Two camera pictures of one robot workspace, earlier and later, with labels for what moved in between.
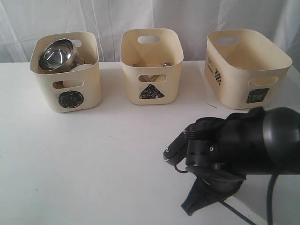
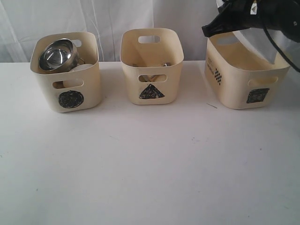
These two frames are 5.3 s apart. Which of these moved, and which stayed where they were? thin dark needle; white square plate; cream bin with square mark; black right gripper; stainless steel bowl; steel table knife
Moved: black right gripper; white square plate
Stayed: cream bin with square mark; thin dark needle; steel table knife; stainless steel bowl
